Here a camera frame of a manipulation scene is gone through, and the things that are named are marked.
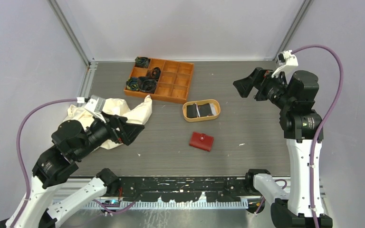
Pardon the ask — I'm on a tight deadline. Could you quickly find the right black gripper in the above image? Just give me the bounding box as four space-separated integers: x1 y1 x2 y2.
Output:
233 66 294 110

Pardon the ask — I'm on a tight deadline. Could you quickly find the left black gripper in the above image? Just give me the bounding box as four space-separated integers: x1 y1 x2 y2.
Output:
75 109 145 159

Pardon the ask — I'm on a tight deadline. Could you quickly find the tan oval tray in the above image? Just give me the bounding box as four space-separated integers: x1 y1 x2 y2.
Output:
182 99 221 122

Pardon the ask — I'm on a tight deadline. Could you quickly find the red card holder wallet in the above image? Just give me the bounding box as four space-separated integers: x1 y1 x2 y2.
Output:
189 132 214 152

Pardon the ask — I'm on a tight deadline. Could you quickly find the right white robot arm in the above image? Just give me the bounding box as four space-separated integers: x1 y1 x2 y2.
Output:
233 67 333 228

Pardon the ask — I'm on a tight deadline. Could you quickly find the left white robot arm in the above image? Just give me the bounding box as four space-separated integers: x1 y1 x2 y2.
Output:
0 114 144 228

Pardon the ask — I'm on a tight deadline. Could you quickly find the cream cloth bag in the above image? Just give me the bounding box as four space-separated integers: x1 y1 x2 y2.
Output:
63 95 153 150

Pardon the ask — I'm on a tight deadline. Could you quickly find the green rolled belt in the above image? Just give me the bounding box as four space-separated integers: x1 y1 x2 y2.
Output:
125 77 139 92

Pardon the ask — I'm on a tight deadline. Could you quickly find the large black rolled belt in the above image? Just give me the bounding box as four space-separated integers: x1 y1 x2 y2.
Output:
137 76 157 94

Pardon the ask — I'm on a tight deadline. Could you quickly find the dark rolled belt middle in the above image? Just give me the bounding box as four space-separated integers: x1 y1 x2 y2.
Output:
146 67 161 81

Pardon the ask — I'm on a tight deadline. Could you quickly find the dark rolled belt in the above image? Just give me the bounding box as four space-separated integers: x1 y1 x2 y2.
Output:
146 67 161 81
135 57 151 68

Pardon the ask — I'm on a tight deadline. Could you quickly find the orange compartment organizer tray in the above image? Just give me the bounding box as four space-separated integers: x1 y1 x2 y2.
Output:
124 57 194 104

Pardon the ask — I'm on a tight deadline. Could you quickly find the dark rolled belt top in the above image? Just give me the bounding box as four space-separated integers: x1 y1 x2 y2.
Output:
135 57 151 68

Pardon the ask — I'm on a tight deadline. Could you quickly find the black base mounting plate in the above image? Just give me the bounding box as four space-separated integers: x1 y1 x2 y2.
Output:
104 176 260 202

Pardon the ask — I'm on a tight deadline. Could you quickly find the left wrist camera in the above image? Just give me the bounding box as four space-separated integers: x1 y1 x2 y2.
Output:
77 95 106 123

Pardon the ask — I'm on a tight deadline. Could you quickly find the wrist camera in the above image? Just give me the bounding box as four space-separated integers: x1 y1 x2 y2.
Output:
271 50 298 78
77 95 106 123

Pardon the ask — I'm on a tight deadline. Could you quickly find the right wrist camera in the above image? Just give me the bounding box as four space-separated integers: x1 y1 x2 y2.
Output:
271 50 298 78

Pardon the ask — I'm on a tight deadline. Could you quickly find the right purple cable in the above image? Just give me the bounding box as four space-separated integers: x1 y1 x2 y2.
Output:
253 44 344 228

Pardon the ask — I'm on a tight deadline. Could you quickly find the purple cable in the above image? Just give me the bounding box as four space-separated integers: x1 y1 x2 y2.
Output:
253 44 344 228
9 98 139 228

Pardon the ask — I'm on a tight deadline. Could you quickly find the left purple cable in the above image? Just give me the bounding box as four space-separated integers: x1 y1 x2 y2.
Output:
9 98 139 228

